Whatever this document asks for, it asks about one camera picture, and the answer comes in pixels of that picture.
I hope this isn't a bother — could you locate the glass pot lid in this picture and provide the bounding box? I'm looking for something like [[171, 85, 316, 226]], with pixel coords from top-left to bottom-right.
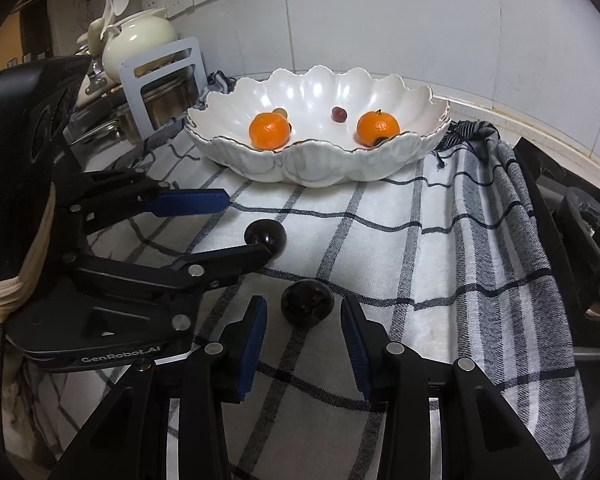
[[62, 115, 131, 146]]

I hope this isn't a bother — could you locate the black cable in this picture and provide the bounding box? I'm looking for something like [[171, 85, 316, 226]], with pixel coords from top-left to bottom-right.
[[0, 322, 11, 461]]

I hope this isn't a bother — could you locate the grey dish rack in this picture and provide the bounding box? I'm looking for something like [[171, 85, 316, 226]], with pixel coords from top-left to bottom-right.
[[120, 37, 206, 138]]

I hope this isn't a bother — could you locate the grey checked cloth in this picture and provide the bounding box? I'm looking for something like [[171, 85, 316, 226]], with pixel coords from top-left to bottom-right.
[[22, 72, 591, 480]]

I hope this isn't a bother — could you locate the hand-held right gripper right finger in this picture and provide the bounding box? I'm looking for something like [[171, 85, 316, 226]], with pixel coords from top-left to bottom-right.
[[340, 296, 548, 480]]

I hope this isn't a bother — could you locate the steel pot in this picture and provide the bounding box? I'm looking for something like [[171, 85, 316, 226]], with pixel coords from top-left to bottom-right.
[[125, 77, 203, 131]]

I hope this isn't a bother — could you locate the white scalloped bowl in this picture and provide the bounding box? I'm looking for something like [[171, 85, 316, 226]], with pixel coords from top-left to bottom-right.
[[186, 65, 451, 188]]

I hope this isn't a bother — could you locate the orange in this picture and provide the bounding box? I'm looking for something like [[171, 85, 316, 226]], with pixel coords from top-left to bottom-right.
[[248, 111, 291, 152], [356, 110, 400, 148]]

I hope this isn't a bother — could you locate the cream ceramic teapot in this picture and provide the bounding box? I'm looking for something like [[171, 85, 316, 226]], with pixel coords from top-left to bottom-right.
[[102, 7, 180, 83]]

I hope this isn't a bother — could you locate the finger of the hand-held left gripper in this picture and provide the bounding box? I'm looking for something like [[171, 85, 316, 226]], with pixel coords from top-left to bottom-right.
[[62, 244, 272, 311], [55, 170, 230, 233]]

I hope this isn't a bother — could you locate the dark plum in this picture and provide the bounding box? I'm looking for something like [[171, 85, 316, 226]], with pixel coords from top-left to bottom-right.
[[281, 280, 336, 328], [244, 220, 287, 261]]

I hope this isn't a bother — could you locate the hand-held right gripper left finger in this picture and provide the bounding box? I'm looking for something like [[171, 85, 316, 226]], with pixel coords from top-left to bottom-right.
[[47, 295, 269, 480]]

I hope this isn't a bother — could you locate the black stove burner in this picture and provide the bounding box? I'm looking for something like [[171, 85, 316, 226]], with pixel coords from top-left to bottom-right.
[[565, 187, 600, 311]]

